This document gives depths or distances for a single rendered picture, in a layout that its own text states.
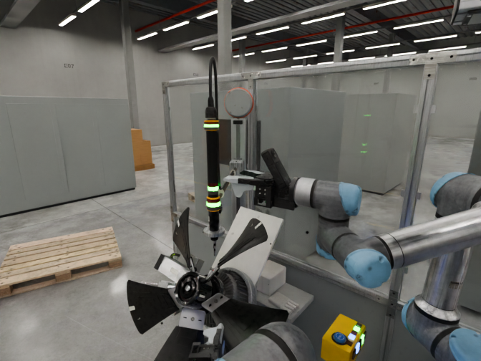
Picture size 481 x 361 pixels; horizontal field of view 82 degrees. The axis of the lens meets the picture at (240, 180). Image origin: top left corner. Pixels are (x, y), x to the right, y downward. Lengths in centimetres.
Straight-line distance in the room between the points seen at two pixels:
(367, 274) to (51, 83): 1290
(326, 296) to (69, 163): 555
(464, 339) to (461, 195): 38
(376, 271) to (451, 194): 38
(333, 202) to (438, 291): 45
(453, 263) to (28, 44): 1306
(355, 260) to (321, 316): 120
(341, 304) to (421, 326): 68
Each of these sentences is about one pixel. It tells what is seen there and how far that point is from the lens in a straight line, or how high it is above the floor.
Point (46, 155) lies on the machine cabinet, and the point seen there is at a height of 101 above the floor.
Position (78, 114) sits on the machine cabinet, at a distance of 637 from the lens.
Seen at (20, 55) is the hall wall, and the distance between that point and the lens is 1307.
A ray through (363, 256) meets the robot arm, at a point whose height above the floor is 157.
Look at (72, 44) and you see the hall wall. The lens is 1355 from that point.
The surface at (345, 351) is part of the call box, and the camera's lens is 114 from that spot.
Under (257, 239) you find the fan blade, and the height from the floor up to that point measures 140.
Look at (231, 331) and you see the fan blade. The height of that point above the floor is 118.
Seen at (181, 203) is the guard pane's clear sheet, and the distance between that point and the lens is 233.
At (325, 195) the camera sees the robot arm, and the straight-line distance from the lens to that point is 70.
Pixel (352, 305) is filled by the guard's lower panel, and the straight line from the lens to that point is 166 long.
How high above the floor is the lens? 185
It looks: 15 degrees down
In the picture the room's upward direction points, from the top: straight up
